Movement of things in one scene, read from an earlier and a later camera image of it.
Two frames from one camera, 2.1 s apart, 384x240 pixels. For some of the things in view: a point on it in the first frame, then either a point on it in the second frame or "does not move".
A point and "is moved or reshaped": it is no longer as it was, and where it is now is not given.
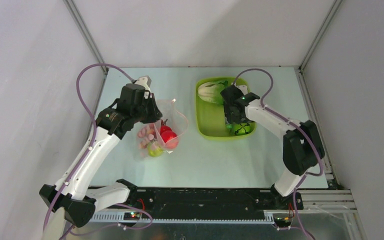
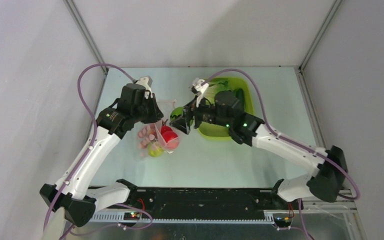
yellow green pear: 154,150 does not move
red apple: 170,139 does not move
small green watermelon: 238,129 is moved or reshaped
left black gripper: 156,114 does not move
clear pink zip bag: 156,138 does not move
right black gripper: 235,116 → 185,118
